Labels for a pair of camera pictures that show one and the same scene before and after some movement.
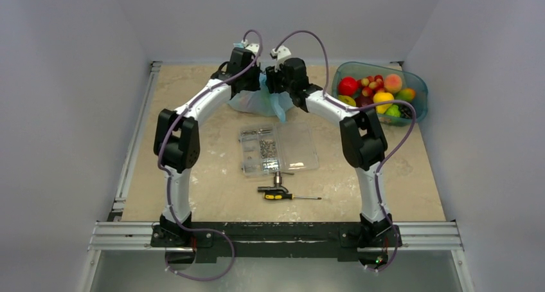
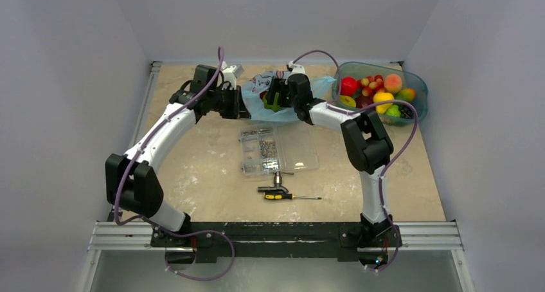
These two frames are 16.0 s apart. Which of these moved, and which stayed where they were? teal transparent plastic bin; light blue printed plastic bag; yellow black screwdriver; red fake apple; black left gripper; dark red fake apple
Moved: black left gripper; light blue printed plastic bag
Stayed: teal transparent plastic bin; red fake apple; dark red fake apple; yellow black screwdriver
